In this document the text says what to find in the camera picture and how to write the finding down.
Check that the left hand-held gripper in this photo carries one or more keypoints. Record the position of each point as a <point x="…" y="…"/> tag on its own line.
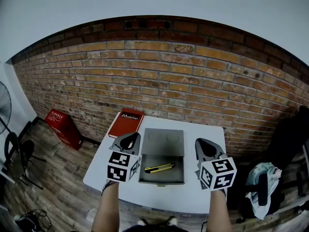
<point x="122" y="162"/>

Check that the person's left forearm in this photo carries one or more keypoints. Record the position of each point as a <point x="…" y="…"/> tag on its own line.
<point x="108" y="209"/>

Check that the person's right shoe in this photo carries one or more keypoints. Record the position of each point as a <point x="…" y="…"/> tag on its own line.
<point x="172" y="221"/>

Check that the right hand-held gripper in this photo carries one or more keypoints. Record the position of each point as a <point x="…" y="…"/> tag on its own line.
<point x="218" y="175"/>

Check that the red hardcover book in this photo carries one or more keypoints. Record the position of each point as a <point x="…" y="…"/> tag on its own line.
<point x="123" y="127"/>

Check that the black office chair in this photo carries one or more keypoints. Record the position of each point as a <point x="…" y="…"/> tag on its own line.
<point x="287" y="139"/>

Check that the grey metal box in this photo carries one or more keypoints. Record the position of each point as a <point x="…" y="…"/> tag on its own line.
<point x="162" y="144"/>

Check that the small yellow utility knife item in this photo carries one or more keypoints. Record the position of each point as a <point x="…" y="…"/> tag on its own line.
<point x="159" y="168"/>

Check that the red cardboard carton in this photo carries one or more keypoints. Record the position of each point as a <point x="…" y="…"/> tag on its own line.
<point x="64" y="127"/>

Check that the person's left shoe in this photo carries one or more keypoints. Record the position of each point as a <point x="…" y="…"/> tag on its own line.
<point x="143" y="222"/>

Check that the person's dark shorts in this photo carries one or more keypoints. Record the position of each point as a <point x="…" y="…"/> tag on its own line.
<point x="155" y="228"/>

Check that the light blue cloth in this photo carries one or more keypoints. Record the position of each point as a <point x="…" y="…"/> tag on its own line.
<point x="258" y="168"/>

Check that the person's shoe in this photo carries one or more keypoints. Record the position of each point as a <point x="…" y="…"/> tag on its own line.
<point x="143" y="222"/>
<point x="172" y="221"/>

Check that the person's right forearm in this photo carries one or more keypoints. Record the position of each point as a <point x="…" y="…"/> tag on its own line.
<point x="219" y="214"/>

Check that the black standing fan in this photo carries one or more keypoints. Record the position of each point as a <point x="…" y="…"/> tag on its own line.
<point x="4" y="100"/>

